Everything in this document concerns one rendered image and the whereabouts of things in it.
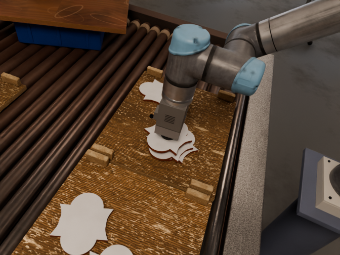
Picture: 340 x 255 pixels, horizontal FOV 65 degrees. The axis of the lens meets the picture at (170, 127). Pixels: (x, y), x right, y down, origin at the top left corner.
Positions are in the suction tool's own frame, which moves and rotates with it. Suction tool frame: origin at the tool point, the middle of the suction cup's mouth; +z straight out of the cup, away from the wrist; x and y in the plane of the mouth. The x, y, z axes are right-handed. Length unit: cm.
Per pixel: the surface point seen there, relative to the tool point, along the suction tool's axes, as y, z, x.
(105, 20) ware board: -37, -8, -36
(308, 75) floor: -235, 97, 109
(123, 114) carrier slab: -5.7, 2.8, -15.5
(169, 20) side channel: -69, 1, -20
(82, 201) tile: 24.5, 1.8, -12.7
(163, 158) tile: 6.7, 0.9, 1.0
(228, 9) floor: -348, 96, 3
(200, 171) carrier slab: 5.5, 2.8, 11.3
